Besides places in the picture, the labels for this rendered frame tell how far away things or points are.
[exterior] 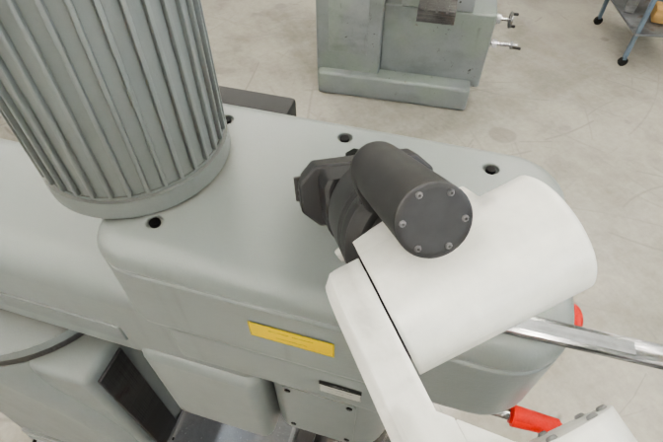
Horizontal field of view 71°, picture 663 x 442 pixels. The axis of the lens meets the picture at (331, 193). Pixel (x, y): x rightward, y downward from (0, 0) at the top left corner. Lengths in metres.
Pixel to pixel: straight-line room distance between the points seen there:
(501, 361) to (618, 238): 2.91
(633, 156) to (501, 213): 3.74
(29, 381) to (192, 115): 0.63
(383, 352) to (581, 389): 2.47
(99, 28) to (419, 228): 0.28
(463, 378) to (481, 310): 0.25
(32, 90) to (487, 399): 0.47
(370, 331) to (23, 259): 0.58
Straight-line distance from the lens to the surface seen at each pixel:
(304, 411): 0.80
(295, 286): 0.42
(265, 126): 0.58
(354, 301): 0.22
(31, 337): 0.90
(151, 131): 0.44
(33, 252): 0.72
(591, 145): 3.90
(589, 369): 2.73
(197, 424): 1.28
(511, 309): 0.23
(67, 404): 1.00
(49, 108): 0.43
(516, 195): 0.24
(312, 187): 0.40
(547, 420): 0.61
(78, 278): 0.68
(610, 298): 3.01
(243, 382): 0.71
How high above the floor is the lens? 2.25
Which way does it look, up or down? 47 degrees down
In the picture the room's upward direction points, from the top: straight up
